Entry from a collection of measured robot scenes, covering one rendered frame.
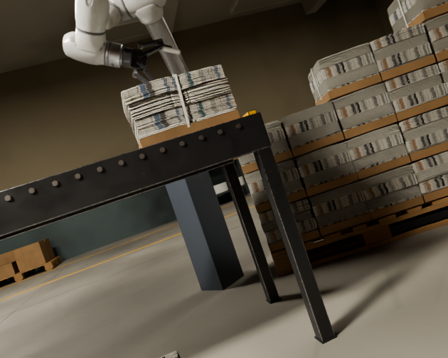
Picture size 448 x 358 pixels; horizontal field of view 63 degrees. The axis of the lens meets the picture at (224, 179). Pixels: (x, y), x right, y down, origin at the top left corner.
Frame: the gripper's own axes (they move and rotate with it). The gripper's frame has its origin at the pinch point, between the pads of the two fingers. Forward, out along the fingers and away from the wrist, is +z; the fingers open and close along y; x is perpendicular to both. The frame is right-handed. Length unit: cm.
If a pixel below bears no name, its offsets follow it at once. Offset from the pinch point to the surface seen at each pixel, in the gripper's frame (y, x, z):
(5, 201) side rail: 59, 28, -42
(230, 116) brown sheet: 18.7, 13.9, 22.1
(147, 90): 15.4, 14.2, -8.6
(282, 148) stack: 14, -45, 65
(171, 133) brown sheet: 28.9, 14.1, 1.9
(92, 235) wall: 139, -707, -95
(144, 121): 26.1, 13.5, -7.9
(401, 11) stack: -77, -36, 124
